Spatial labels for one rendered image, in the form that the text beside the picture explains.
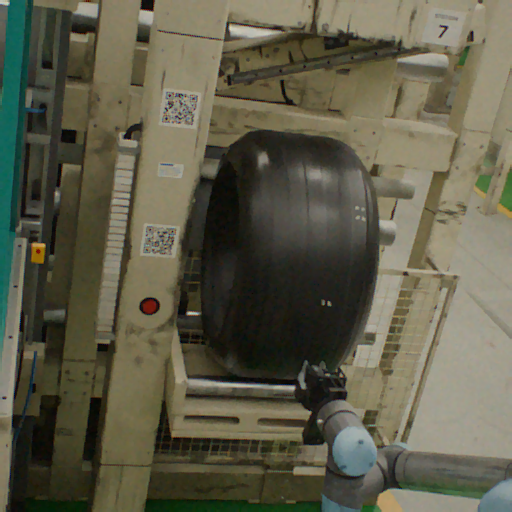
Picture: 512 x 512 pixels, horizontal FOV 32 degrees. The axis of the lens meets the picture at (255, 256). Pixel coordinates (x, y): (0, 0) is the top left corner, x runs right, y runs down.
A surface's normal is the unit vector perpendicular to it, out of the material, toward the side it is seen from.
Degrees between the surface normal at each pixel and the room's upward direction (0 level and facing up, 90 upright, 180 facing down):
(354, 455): 83
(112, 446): 90
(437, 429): 0
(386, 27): 90
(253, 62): 90
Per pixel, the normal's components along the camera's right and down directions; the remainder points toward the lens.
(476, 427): 0.18, -0.89
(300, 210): 0.26, -0.31
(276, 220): -0.01, -0.22
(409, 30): 0.18, 0.45
